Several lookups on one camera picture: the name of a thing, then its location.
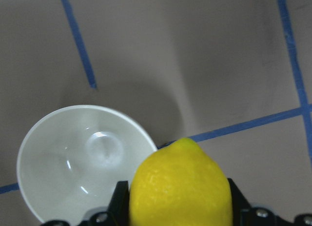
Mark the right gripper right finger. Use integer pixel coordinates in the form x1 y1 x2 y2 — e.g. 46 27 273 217
228 178 312 226

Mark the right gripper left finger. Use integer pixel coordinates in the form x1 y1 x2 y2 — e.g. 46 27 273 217
45 181 129 226

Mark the yellow lemon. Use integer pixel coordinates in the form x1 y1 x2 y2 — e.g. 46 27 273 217
129 138 234 226

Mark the white bowl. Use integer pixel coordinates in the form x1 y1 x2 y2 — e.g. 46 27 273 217
17 105 156 225

